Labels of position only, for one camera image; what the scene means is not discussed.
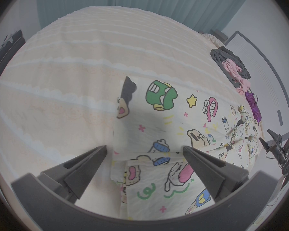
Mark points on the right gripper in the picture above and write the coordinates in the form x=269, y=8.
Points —
x=277, y=149

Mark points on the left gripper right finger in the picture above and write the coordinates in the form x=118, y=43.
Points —
x=207, y=172

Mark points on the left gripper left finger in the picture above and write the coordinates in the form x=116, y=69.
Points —
x=86, y=172

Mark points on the white printed pyjama top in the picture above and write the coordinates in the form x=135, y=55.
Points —
x=163, y=119

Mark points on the bed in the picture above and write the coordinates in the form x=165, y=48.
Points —
x=62, y=80

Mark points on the purple garment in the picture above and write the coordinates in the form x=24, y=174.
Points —
x=254, y=105

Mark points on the pink garment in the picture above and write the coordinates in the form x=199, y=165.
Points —
x=231, y=67

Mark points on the black garment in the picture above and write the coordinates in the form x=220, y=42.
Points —
x=233, y=55

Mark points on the grey garment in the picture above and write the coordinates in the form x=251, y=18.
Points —
x=218, y=55

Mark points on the black chest of drawers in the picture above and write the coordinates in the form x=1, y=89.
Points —
x=0, y=66

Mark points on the crumpled pale cloth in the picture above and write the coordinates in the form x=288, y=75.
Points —
x=7, y=40

